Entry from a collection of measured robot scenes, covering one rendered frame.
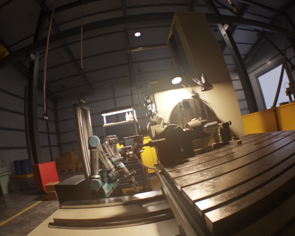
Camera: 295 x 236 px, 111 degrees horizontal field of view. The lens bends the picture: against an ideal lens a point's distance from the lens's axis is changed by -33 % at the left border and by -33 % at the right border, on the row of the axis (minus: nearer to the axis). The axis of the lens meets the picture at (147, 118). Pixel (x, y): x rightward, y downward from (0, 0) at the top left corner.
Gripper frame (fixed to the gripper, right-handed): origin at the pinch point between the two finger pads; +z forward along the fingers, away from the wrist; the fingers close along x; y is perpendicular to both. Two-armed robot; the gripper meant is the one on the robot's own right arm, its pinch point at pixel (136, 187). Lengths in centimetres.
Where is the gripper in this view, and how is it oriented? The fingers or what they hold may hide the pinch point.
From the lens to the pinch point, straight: 166.2
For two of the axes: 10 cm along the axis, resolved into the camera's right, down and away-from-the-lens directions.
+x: 0.6, 0.0, -10.0
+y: -8.3, 5.6, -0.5
